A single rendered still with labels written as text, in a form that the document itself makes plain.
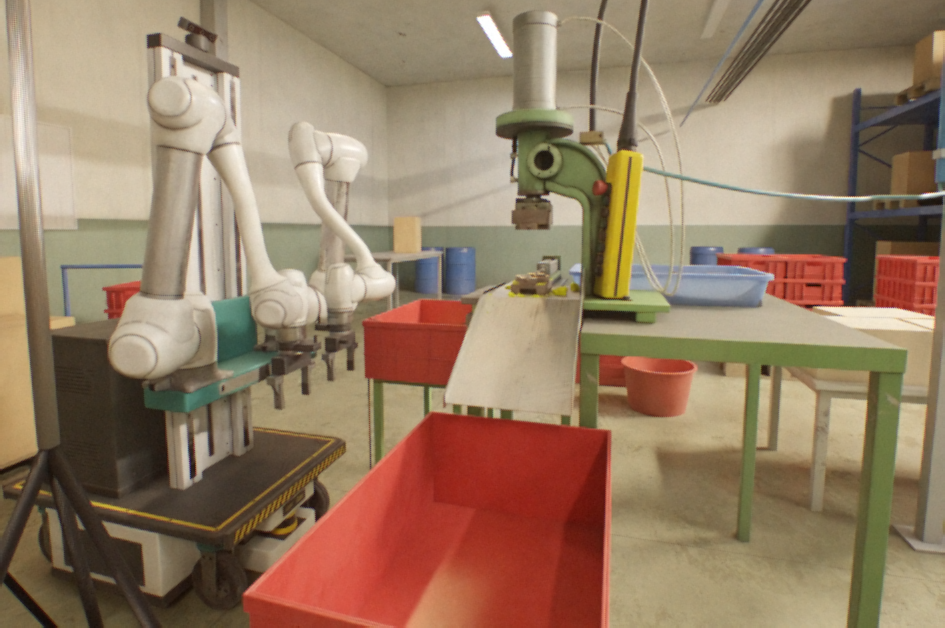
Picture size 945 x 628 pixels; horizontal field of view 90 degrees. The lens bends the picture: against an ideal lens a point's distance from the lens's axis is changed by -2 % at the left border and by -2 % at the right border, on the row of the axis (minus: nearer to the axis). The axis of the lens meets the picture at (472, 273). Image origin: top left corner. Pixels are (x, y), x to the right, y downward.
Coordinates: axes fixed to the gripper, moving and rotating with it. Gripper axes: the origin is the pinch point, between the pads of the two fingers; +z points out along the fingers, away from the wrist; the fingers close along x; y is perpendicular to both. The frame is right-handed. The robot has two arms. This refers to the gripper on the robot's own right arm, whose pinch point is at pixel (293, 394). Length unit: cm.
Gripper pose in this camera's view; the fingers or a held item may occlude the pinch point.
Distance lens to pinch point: 161.5
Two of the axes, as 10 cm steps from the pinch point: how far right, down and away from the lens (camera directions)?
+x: -2.6, 0.8, -9.6
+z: 0.0, 10.0, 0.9
